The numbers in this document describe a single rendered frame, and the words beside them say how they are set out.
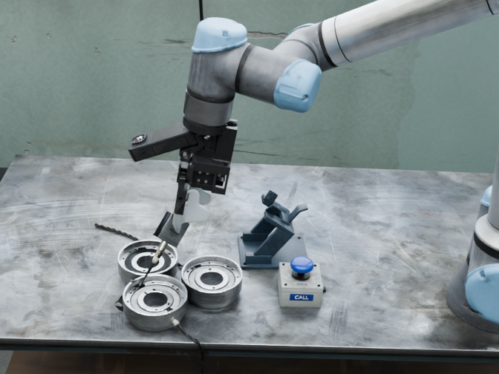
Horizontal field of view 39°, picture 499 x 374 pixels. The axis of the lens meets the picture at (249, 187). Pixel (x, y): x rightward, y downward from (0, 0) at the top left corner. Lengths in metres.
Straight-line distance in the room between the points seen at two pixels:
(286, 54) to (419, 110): 1.91
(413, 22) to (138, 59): 1.82
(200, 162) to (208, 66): 0.16
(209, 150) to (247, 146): 1.78
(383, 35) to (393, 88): 1.78
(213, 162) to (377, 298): 0.39
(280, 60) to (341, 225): 0.52
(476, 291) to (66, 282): 0.68
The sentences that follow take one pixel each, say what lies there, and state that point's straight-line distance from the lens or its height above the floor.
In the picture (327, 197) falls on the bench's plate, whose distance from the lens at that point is 1.52.
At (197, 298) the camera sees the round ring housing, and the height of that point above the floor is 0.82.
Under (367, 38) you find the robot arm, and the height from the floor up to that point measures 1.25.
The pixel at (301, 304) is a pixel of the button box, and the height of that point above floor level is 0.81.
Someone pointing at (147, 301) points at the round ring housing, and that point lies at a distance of 1.19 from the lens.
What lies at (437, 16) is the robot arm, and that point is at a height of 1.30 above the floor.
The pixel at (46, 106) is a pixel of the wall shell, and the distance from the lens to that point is 2.90.
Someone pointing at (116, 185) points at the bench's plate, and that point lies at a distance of 1.53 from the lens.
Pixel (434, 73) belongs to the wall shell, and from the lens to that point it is 2.87.
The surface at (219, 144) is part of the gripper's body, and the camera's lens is 1.10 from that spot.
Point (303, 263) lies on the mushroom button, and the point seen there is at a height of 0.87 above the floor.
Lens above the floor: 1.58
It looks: 30 degrees down
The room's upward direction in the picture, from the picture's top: 4 degrees clockwise
